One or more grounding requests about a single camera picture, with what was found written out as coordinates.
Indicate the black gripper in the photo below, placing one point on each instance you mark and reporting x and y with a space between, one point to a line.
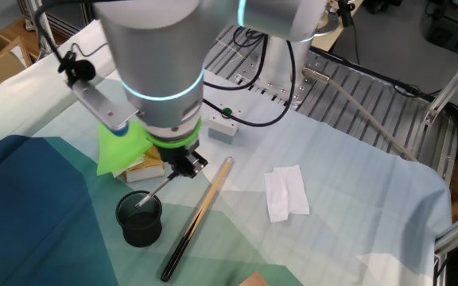
177 155

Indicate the clear pen with black grip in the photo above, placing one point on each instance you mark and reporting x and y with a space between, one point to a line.
153 192

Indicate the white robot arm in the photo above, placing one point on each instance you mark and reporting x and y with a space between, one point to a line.
157 47

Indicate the black mesh pen holder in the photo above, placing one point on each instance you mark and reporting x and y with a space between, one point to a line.
139 230

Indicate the gold and white tissue pack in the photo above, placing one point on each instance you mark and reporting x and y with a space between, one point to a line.
147 168

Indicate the black and wood cue stick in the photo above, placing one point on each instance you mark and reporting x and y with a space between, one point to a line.
197 216

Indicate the grey box with green button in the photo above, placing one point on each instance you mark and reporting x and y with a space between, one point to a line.
223 129

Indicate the green flag on white pole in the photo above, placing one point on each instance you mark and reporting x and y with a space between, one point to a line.
119 153

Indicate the white paper tissue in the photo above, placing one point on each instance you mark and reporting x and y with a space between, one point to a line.
286 194

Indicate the wooden block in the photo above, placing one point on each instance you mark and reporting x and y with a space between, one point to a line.
255 280

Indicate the teal blue white tablecloth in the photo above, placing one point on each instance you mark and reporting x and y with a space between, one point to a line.
332 190

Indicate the light wooden desk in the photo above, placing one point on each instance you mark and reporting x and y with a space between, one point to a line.
332 39

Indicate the black equipment case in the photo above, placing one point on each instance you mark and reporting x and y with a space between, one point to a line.
455 32

